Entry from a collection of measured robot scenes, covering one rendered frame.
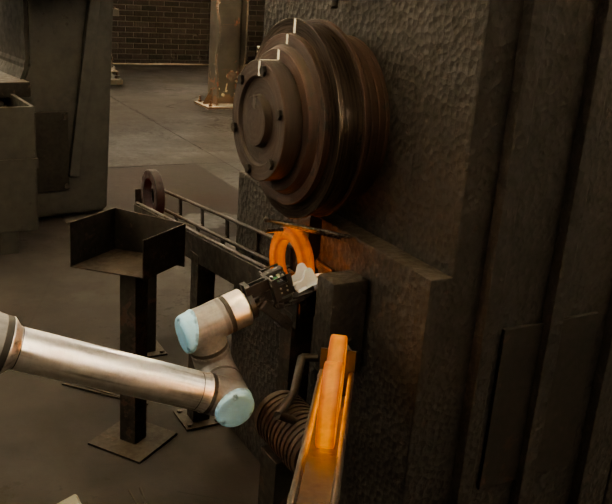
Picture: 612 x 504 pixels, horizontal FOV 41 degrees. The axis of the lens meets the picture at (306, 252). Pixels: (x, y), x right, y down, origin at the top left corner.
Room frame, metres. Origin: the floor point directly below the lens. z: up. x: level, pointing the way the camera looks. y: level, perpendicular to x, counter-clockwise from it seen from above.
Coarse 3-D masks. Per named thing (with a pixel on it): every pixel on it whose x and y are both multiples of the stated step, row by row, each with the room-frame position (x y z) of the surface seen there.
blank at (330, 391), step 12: (324, 372) 1.29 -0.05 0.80; (336, 372) 1.29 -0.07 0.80; (324, 384) 1.27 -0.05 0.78; (336, 384) 1.27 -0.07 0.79; (324, 396) 1.25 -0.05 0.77; (336, 396) 1.25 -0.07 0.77; (324, 408) 1.24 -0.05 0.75; (336, 408) 1.24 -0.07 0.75; (324, 420) 1.24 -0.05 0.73; (336, 420) 1.26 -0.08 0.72; (324, 432) 1.24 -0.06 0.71; (324, 444) 1.25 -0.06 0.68
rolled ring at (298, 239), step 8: (280, 232) 1.99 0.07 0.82; (288, 232) 1.96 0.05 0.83; (296, 232) 1.95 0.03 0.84; (272, 240) 2.03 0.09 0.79; (280, 240) 1.99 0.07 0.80; (288, 240) 1.96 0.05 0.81; (296, 240) 1.92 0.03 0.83; (304, 240) 1.93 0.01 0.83; (272, 248) 2.02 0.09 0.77; (280, 248) 2.02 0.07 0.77; (296, 248) 1.92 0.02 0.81; (304, 248) 1.91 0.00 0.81; (272, 256) 2.02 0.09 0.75; (280, 256) 2.02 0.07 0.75; (296, 256) 1.92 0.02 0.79; (304, 256) 1.90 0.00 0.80; (312, 256) 1.91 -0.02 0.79; (272, 264) 2.02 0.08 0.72; (280, 264) 2.02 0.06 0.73; (312, 264) 1.90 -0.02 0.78
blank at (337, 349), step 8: (336, 336) 1.47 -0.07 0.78; (344, 336) 1.48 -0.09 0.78; (336, 344) 1.44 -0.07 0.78; (344, 344) 1.44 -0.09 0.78; (328, 352) 1.43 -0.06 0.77; (336, 352) 1.43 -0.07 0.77; (344, 352) 1.43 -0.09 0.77; (328, 360) 1.41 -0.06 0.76; (336, 360) 1.41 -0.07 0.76; (344, 360) 1.43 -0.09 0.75; (344, 368) 1.50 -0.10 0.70
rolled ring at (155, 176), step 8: (144, 176) 2.94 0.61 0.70; (152, 176) 2.87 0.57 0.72; (160, 176) 2.88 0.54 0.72; (144, 184) 2.95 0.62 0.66; (152, 184) 2.87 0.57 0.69; (160, 184) 2.85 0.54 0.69; (144, 192) 2.96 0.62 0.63; (160, 192) 2.84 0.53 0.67; (144, 200) 2.95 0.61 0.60; (160, 200) 2.83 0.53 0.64; (144, 208) 2.94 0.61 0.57; (152, 208) 2.93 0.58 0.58; (160, 208) 2.84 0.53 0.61
